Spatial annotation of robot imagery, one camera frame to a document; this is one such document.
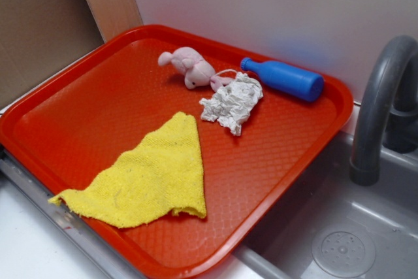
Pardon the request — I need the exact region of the red plastic tray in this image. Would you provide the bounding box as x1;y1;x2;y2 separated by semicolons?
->
1;25;353;278

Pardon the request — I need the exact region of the brown cardboard panel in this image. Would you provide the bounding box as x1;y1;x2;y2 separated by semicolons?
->
1;0;103;107

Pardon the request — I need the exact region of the grey plastic faucet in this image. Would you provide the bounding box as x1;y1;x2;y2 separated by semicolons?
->
349;35;417;186

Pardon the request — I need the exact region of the pink plush bunny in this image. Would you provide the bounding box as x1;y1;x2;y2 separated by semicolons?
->
157;47;234;92

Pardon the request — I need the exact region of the yellow terry cloth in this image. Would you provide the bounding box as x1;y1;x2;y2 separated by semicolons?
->
48;112;207;229

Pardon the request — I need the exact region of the crumpled white paper towel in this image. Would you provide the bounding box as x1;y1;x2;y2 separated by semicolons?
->
199;73;263;137

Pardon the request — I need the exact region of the grey plastic sink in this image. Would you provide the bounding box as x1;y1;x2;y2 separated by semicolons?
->
234;133;417;278

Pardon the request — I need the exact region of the blue plastic bottle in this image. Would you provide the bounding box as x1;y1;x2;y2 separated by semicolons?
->
240;57;325;102

